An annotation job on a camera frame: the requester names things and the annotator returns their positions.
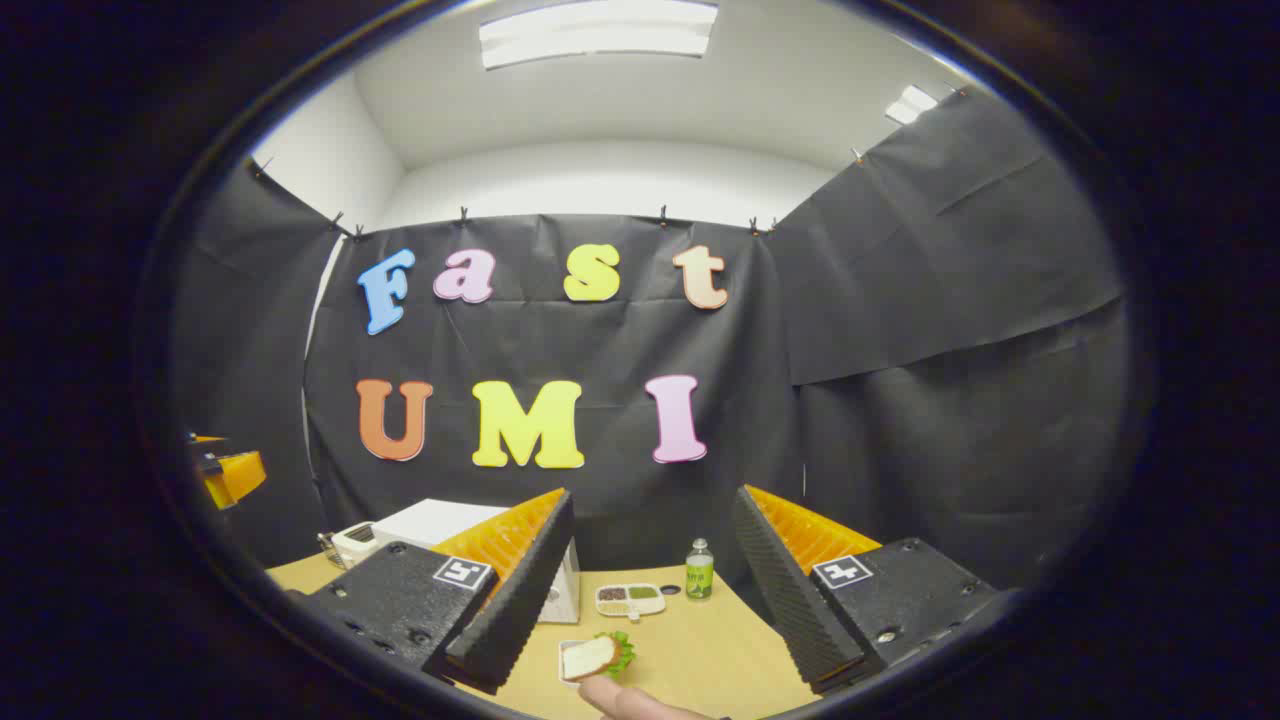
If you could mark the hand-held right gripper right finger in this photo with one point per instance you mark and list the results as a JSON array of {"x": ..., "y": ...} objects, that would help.
[{"x": 790, "y": 600}]

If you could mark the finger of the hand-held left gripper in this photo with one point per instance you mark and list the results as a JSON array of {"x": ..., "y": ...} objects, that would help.
[
  {"x": 238, "y": 475},
  {"x": 206, "y": 438}
]

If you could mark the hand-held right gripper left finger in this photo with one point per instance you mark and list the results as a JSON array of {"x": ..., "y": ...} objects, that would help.
[{"x": 520, "y": 600}]

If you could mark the lettuce sandwich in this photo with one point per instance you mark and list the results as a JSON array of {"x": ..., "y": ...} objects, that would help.
[{"x": 592, "y": 657}]

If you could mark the white microwave oven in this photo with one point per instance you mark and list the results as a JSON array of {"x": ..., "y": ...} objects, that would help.
[{"x": 430, "y": 520}]

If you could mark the white rectangular plate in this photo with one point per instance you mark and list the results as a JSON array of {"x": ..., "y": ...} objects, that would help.
[{"x": 563, "y": 648}]

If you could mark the green label drink bottle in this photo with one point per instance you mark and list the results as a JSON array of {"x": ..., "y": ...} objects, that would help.
[{"x": 699, "y": 575}]

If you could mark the white divided snack tray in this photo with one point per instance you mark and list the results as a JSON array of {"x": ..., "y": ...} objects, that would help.
[{"x": 630, "y": 598}]

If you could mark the cream toaster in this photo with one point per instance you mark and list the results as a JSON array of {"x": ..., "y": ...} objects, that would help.
[{"x": 355, "y": 545}]

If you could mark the white ceiling light panel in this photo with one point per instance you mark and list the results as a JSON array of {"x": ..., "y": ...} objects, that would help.
[
  {"x": 911, "y": 104},
  {"x": 598, "y": 32}
]

